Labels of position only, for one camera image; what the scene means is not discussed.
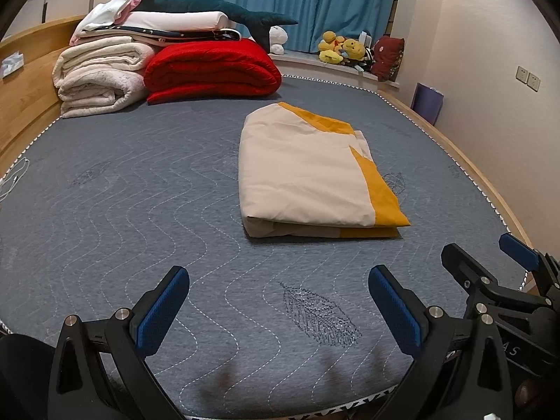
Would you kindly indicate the blue curtain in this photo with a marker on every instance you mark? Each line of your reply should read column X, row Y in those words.
column 306, row 4

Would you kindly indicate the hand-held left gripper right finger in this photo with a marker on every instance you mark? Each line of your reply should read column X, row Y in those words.
column 396, row 310

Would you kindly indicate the black and white plush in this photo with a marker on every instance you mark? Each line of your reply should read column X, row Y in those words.
column 368, row 59

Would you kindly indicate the cream folded blanket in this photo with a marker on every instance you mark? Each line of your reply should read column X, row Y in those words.
column 100, row 54

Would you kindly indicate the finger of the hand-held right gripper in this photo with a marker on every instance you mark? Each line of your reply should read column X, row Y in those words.
column 468, row 271
column 520, row 251

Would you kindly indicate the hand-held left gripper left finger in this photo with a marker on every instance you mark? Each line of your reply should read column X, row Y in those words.
column 162, row 310

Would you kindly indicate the fluffy white folded blanket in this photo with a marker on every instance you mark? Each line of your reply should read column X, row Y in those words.
column 100, row 94

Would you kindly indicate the grey quilted mattress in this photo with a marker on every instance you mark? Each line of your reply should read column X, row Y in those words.
column 131, row 210

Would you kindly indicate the grey mattress bed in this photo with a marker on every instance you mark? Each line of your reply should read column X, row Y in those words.
column 26, row 96

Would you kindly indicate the white plush toy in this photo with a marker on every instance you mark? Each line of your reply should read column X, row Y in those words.
column 278, row 39

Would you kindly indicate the yellow duck plush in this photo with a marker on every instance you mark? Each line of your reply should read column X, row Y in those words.
column 330, row 48

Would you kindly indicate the white window sill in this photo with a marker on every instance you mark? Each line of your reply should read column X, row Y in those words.
column 306, row 63

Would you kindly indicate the beige and yellow hooded jacket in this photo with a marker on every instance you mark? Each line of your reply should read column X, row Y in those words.
column 297, row 175

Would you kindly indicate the red folded blanket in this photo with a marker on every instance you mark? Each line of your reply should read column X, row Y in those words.
column 210, row 68

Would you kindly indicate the pink and white cloth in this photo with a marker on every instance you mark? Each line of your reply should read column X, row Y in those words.
column 109, row 11

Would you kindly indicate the white folded quilt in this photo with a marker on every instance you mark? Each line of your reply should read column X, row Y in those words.
column 175, row 19

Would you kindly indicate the person's right hand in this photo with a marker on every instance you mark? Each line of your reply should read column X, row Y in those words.
column 526, row 394

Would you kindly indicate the dark red cushion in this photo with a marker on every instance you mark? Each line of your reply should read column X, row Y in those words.
column 388, row 57

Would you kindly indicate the yellow bear plush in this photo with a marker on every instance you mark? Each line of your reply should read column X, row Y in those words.
column 353, row 50

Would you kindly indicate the navy patterned folded cloth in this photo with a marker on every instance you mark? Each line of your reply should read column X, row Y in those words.
column 183, row 34

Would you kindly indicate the tissue pack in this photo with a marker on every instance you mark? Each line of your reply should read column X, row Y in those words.
column 11, row 64

